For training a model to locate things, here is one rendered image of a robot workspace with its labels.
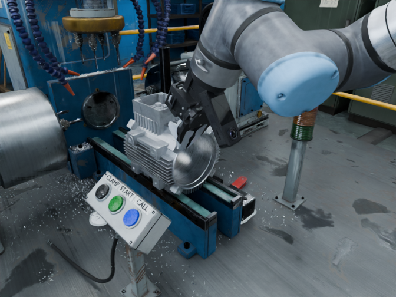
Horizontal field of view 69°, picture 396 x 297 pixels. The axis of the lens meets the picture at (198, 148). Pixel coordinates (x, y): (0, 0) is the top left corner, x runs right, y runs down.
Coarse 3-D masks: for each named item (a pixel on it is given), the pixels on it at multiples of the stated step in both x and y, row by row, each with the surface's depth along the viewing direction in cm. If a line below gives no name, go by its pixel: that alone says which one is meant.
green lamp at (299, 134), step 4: (292, 124) 83; (296, 124) 81; (292, 128) 83; (296, 128) 81; (300, 128) 80; (304, 128) 80; (308, 128) 80; (312, 128) 81; (292, 132) 83; (296, 132) 82; (300, 132) 81; (304, 132) 80; (308, 132) 80; (312, 132) 82; (292, 136) 83; (296, 136) 82; (300, 136) 81; (304, 136) 81; (308, 136) 81
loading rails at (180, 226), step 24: (96, 144) 102; (120, 144) 112; (120, 168) 94; (144, 192) 87; (168, 192) 78; (192, 192) 86; (216, 192) 79; (168, 216) 81; (192, 216) 71; (216, 216) 71; (240, 216) 79; (192, 240) 75
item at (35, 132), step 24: (0, 96) 74; (24, 96) 76; (0, 120) 70; (24, 120) 72; (48, 120) 76; (0, 144) 69; (24, 144) 72; (48, 144) 76; (0, 168) 70; (24, 168) 74; (48, 168) 80
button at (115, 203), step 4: (116, 196) 52; (120, 196) 52; (112, 200) 52; (116, 200) 51; (120, 200) 51; (108, 204) 52; (112, 204) 51; (116, 204) 51; (120, 204) 51; (112, 208) 51; (116, 208) 51
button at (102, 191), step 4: (104, 184) 55; (100, 188) 55; (104, 188) 54; (108, 188) 54; (96, 192) 55; (100, 192) 54; (104, 192) 54; (96, 196) 54; (100, 196) 54; (104, 196) 54
